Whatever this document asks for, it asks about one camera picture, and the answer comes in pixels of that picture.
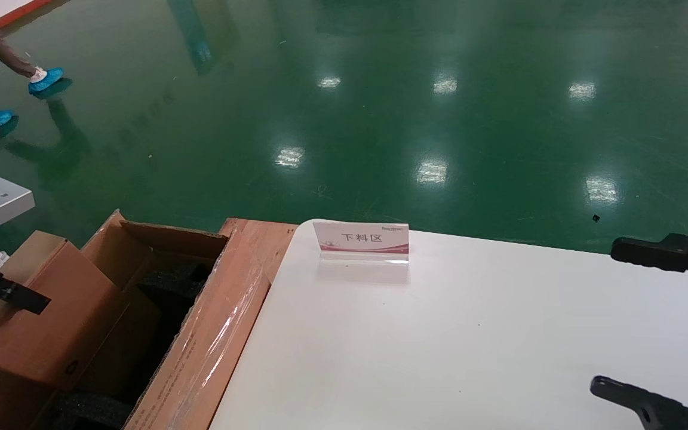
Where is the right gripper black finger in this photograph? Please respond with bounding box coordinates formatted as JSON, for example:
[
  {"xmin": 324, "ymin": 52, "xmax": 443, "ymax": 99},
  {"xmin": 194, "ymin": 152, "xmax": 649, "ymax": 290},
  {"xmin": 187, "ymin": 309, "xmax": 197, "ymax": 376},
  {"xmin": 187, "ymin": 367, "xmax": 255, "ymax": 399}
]
[
  {"xmin": 589, "ymin": 376, "xmax": 688, "ymax": 430},
  {"xmin": 610, "ymin": 233, "xmax": 688, "ymax": 299}
]

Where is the small cardboard box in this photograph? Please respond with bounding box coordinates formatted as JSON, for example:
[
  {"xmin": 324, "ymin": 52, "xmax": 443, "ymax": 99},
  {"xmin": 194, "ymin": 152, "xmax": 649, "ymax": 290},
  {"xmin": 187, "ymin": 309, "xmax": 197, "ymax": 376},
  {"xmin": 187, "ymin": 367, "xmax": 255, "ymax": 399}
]
[{"xmin": 0, "ymin": 230, "xmax": 131, "ymax": 392}]

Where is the large cardboard box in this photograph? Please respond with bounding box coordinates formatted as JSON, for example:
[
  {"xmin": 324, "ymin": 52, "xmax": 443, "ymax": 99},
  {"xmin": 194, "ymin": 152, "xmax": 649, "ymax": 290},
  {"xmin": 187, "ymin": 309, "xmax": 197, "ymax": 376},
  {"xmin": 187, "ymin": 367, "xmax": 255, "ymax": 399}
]
[{"xmin": 0, "ymin": 209, "xmax": 298, "ymax": 430}]

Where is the black foam padding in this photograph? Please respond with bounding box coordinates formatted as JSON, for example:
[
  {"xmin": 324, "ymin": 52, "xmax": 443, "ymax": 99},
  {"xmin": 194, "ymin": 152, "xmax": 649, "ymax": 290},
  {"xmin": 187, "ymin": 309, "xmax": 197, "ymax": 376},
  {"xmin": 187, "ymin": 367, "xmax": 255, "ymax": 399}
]
[
  {"xmin": 135, "ymin": 251, "xmax": 219, "ymax": 305},
  {"xmin": 51, "ymin": 389, "xmax": 136, "ymax": 430}
]

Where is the acrylic sign with red stripe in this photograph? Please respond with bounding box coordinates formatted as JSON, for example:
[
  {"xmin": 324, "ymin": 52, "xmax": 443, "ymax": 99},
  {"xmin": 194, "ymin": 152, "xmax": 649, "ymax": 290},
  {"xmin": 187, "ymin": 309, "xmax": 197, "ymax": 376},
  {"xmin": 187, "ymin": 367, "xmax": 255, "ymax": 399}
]
[{"xmin": 313, "ymin": 220, "xmax": 410, "ymax": 265}]

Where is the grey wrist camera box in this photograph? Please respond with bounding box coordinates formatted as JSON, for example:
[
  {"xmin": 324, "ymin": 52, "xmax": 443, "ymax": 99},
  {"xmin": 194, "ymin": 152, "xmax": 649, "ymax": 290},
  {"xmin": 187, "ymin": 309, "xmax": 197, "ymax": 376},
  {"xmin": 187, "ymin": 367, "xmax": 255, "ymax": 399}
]
[{"xmin": 0, "ymin": 177, "xmax": 36, "ymax": 225}]

